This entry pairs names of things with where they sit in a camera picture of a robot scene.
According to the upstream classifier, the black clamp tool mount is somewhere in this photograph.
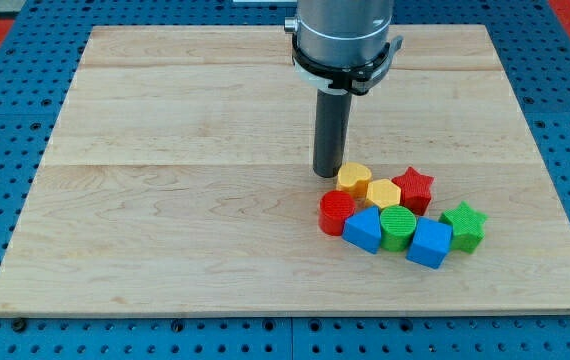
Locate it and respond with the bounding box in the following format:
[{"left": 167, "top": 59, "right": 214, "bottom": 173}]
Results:
[{"left": 292, "top": 36, "right": 404, "bottom": 96}]

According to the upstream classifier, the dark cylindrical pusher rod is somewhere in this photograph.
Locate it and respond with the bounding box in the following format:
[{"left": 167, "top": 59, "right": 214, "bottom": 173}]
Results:
[{"left": 313, "top": 90, "right": 352, "bottom": 178}]

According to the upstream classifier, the green star block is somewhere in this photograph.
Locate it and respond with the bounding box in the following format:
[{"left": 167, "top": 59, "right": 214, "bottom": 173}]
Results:
[{"left": 439, "top": 201, "right": 488, "bottom": 254}]

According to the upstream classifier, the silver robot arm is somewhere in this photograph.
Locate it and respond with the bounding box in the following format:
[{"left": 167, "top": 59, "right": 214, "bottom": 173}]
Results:
[{"left": 284, "top": 0, "right": 403, "bottom": 178}]

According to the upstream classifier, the red star block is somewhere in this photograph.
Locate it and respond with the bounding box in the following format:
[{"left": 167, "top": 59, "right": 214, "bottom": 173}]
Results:
[{"left": 391, "top": 167, "right": 434, "bottom": 216}]

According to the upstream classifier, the yellow heart block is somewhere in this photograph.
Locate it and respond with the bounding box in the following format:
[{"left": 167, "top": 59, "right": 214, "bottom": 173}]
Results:
[{"left": 336, "top": 162, "right": 372, "bottom": 198}]

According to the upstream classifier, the red cylinder block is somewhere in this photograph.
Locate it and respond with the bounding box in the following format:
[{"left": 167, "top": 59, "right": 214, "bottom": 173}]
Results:
[{"left": 318, "top": 190, "right": 356, "bottom": 236}]

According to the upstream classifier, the yellow hexagon block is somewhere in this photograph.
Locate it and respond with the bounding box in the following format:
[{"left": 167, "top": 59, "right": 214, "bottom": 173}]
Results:
[{"left": 364, "top": 179, "right": 401, "bottom": 209}]

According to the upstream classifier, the blue triangle block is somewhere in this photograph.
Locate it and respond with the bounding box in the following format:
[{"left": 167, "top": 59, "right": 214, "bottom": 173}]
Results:
[{"left": 342, "top": 206, "right": 382, "bottom": 254}]

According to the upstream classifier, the green cylinder block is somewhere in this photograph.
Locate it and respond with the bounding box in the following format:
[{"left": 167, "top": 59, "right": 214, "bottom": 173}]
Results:
[{"left": 380, "top": 205, "right": 417, "bottom": 252}]

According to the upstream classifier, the blue cube block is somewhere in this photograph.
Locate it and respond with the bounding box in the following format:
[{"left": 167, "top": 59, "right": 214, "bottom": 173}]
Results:
[{"left": 406, "top": 217, "right": 453, "bottom": 269}]

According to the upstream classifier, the wooden board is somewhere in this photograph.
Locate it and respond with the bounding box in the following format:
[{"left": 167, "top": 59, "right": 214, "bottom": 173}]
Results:
[{"left": 0, "top": 25, "right": 570, "bottom": 318}]

